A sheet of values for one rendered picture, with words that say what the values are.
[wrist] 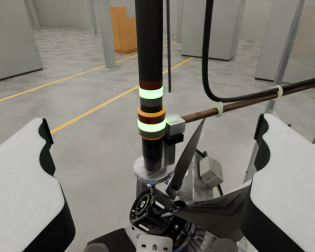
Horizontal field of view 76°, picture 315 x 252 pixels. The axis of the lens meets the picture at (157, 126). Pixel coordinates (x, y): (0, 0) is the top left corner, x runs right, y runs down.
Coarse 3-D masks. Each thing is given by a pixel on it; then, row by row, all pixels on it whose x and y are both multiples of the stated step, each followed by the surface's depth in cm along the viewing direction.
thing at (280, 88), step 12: (204, 24) 28; (204, 36) 29; (204, 48) 30; (204, 60) 31; (204, 72) 32; (204, 84) 33; (288, 84) 44; (300, 84) 46; (216, 96) 36; (240, 96) 39; (252, 96) 40
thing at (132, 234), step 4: (128, 228) 63; (136, 228) 62; (128, 232) 63; (132, 232) 62; (136, 232) 62; (140, 232) 61; (128, 236) 62; (132, 236) 62; (132, 240) 62; (136, 240) 61; (136, 244) 61
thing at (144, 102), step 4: (140, 100) 29; (144, 100) 29; (148, 100) 28; (152, 100) 28; (156, 100) 29; (160, 100) 29; (144, 104) 29; (148, 104) 29; (152, 104) 29; (156, 104) 29
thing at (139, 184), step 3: (138, 180) 88; (138, 183) 88; (141, 183) 79; (144, 183) 73; (138, 186) 88; (141, 186) 79; (144, 186) 73; (138, 189) 88; (141, 189) 81; (138, 192) 88
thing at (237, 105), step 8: (288, 88) 45; (296, 88) 46; (304, 88) 47; (264, 96) 42; (272, 96) 43; (232, 104) 39; (240, 104) 39; (248, 104) 40; (200, 112) 36; (208, 112) 36; (216, 112) 37; (192, 120) 35
